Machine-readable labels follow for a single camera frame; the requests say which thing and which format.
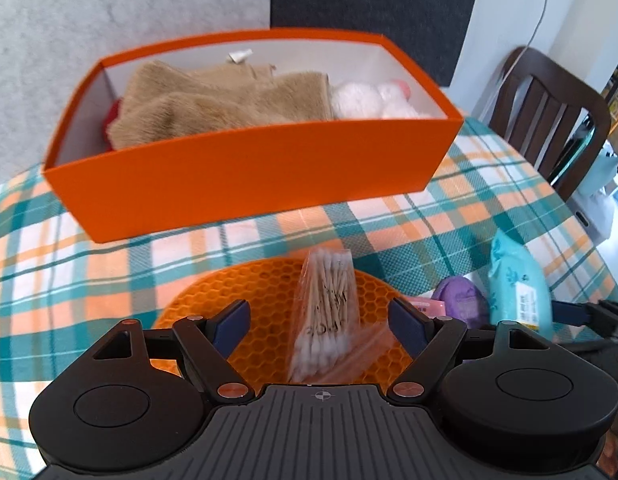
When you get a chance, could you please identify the purple plush cloth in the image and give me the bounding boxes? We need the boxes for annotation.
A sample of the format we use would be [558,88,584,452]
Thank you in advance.
[431,276,490,328]

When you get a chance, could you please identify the light blue wet wipes pack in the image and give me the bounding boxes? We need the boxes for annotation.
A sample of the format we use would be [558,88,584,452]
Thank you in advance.
[488,230,553,339]

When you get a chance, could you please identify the orange honeycomb silicone mat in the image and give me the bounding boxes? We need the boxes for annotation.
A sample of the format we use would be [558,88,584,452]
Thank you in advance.
[153,258,412,392]

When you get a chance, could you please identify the bag of cotton swabs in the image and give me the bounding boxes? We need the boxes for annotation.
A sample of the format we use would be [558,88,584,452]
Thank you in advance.
[287,247,361,382]

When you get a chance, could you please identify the beige fluffy towel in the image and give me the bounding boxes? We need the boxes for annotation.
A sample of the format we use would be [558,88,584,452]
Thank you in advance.
[108,61,334,151]

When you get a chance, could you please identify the round pink sponge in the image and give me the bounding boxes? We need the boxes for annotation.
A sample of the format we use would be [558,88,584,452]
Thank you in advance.
[389,79,411,101]

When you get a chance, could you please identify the pink small packet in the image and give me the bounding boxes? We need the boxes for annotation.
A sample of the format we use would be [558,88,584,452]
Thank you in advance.
[407,297,446,318]

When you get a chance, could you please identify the plaid tablecloth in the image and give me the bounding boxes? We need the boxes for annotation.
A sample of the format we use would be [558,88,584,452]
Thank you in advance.
[0,119,618,479]

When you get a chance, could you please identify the orange storage box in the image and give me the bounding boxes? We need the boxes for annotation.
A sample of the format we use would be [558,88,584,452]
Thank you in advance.
[42,28,463,243]

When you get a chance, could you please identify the dark wooden chair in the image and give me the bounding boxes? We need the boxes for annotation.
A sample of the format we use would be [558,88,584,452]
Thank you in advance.
[489,47,610,200]

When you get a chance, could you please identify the red plush toy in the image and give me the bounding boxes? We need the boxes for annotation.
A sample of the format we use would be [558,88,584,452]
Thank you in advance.
[101,99,122,152]

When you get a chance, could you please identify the white plush toy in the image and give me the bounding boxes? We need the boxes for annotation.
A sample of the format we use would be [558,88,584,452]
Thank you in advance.
[330,81,431,120]

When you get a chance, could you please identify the dark grey felt panel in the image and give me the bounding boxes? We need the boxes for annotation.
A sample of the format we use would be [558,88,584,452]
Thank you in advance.
[270,0,475,87]

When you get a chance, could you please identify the light grey felt panel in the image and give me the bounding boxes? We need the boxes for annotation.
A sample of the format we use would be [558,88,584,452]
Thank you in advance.
[0,0,270,184]

